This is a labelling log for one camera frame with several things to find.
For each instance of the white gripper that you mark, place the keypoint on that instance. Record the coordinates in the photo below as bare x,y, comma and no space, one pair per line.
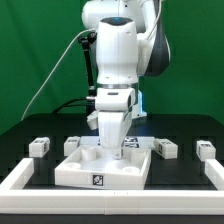
113,128

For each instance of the white square table top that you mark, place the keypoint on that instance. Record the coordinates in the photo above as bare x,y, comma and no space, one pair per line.
94,167

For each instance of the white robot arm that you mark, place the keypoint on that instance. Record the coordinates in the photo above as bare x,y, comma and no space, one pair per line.
130,42

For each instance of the white U-shaped obstacle fence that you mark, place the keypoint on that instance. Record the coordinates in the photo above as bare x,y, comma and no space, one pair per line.
15,199

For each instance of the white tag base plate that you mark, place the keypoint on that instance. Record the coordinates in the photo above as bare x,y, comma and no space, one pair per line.
130,141

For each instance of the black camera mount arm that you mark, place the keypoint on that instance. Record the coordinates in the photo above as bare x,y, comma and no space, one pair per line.
86,42

